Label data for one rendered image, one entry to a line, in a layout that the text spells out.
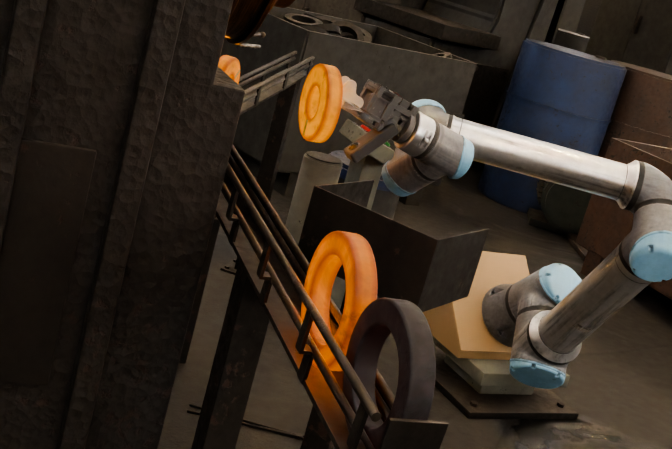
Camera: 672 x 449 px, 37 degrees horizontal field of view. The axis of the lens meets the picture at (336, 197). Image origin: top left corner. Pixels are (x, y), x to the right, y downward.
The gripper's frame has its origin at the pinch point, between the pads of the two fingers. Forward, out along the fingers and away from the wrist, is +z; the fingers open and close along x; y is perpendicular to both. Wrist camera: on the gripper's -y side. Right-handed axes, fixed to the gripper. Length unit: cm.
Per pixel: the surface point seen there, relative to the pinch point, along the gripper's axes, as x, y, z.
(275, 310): 57, -29, 14
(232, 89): 28.6, -5.3, 26.7
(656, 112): -251, 67, -282
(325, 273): 65, -19, 14
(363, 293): 79, -16, 15
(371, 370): 83, -23, 11
